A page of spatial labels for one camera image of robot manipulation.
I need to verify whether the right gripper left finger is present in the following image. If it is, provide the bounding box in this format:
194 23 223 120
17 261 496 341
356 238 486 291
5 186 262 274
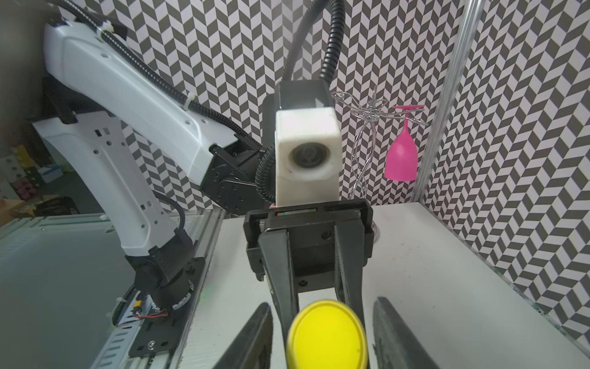
213 302 273 369

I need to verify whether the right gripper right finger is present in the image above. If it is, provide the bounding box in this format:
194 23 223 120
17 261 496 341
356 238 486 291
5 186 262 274
373 297 439 369

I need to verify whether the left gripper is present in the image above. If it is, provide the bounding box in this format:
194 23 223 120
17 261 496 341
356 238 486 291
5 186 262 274
244 199 374 335

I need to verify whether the yellow jar lid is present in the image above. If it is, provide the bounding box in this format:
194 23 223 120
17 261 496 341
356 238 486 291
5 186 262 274
285 300 369 369

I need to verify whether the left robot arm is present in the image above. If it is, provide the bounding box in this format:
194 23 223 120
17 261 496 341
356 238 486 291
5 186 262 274
34 1 278 318

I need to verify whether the pink plastic wine glass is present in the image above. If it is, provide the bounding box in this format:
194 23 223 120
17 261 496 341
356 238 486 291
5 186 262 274
384 105 424 182

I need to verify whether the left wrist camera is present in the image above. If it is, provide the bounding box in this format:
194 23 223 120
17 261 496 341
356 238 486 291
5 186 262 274
271 79 344 207

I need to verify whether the chrome wire glass rack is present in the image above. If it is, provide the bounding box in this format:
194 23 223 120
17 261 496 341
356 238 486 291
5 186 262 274
331 89 427 241

